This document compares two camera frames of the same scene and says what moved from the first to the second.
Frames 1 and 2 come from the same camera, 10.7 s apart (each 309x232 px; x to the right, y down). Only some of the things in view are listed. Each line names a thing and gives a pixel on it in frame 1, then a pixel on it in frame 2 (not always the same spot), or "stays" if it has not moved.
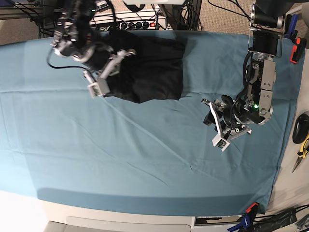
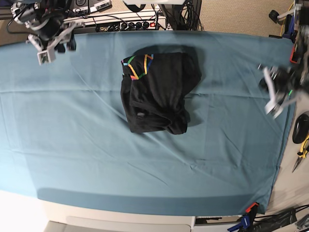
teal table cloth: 75,152 stays
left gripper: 102,58 to 50,31
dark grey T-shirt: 150,68 to 153,88
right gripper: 231,117 to 283,84
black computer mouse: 301,129 stays
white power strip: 138,25 stays
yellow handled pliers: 303,153 stays
